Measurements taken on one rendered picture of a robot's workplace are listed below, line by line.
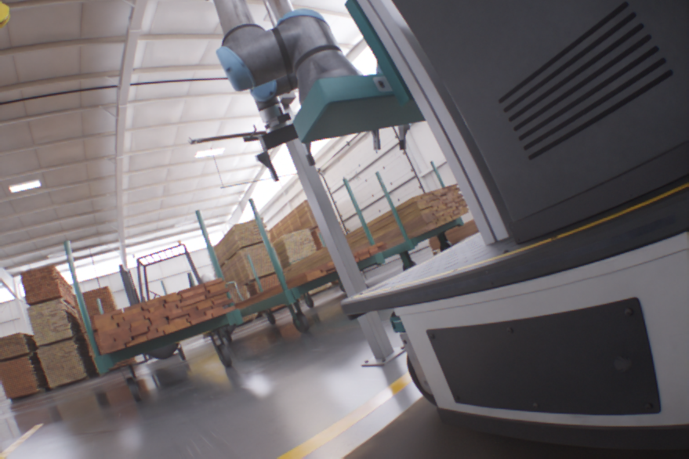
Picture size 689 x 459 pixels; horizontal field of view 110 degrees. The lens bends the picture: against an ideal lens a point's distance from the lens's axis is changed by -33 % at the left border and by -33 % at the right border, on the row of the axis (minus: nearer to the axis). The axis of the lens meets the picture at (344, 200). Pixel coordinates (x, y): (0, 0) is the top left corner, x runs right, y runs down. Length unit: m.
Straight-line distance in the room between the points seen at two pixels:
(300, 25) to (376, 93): 0.23
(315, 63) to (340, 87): 0.10
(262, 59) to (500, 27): 0.51
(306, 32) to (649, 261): 0.72
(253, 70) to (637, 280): 0.74
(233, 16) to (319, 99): 0.36
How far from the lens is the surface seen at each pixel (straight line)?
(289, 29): 0.81
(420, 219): 3.92
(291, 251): 11.56
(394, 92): 0.74
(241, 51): 0.79
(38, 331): 10.36
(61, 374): 10.19
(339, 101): 0.66
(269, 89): 0.99
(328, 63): 0.74
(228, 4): 0.97
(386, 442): 0.82
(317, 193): 1.43
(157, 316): 2.46
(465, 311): 0.49
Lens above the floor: 0.39
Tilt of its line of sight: 10 degrees up
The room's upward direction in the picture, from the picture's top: 23 degrees counter-clockwise
